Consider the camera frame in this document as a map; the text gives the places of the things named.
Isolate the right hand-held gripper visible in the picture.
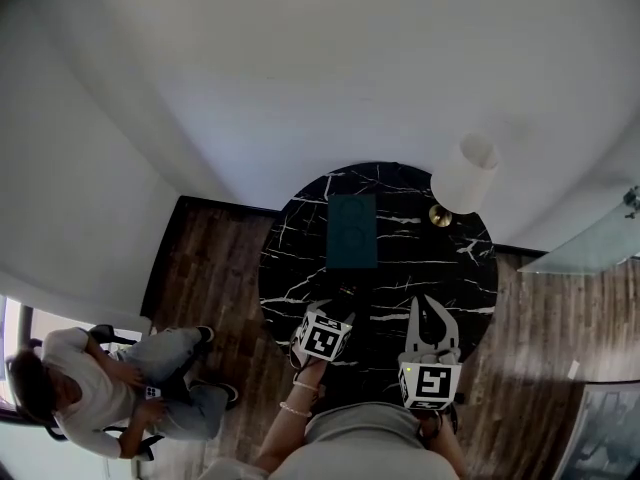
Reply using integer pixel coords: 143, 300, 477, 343
398, 296, 463, 412

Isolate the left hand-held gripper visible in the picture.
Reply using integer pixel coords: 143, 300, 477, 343
289, 298, 358, 369

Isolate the dark teal box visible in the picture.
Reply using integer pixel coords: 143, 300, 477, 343
325, 192, 379, 270

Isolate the person's right forearm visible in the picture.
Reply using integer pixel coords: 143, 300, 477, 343
424, 410, 472, 480

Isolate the person's left forearm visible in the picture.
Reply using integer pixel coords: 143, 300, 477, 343
253, 360, 327, 475

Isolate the round black marble table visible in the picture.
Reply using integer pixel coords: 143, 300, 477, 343
258, 161, 500, 397

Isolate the black wrist band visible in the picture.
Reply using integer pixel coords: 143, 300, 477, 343
416, 407, 459, 443

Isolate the person's grey top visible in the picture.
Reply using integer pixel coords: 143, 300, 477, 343
199, 401, 465, 480

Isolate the white table lamp brass base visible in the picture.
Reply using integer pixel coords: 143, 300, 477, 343
427, 131, 502, 230

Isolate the frosted glass door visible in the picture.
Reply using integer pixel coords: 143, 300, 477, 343
517, 185, 640, 275

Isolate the framed glass panel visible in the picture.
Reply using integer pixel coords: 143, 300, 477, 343
562, 380, 640, 480

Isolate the black office chair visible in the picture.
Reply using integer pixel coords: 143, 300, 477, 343
27, 323, 167, 463

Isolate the metal door handle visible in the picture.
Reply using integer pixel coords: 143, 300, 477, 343
621, 185, 640, 220

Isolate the window with black frame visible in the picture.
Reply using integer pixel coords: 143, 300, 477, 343
0, 295, 34, 417

